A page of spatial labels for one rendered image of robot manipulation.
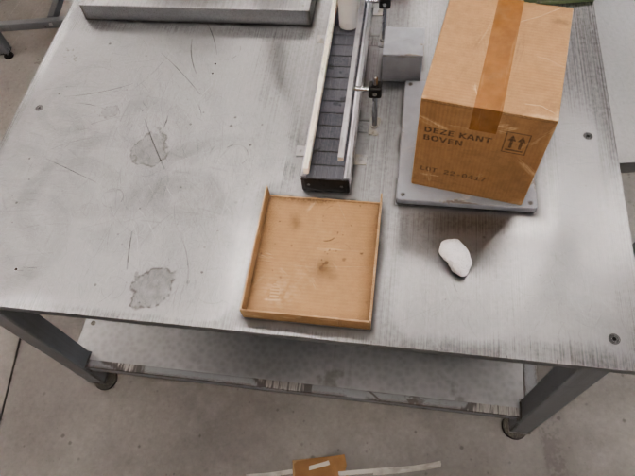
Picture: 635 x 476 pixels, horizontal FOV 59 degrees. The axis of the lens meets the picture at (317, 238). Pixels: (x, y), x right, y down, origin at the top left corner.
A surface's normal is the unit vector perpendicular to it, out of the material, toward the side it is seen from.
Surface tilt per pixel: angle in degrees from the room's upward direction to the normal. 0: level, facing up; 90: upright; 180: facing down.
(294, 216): 0
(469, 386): 0
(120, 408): 0
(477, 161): 90
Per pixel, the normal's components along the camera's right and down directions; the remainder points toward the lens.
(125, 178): -0.07, -0.49
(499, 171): -0.29, 0.84
